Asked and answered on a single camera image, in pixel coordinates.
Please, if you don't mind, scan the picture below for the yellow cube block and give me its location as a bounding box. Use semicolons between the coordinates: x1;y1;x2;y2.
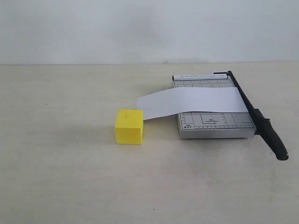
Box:
115;110;143;145

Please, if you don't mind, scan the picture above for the white paper sheet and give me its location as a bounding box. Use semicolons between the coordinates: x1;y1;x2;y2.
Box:
136;87;248;120

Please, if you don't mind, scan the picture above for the black cutter blade arm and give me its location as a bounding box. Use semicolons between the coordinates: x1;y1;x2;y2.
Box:
214;71;289;161

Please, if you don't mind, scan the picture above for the grey paper cutter base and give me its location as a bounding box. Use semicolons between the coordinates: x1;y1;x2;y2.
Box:
172;72;256;140

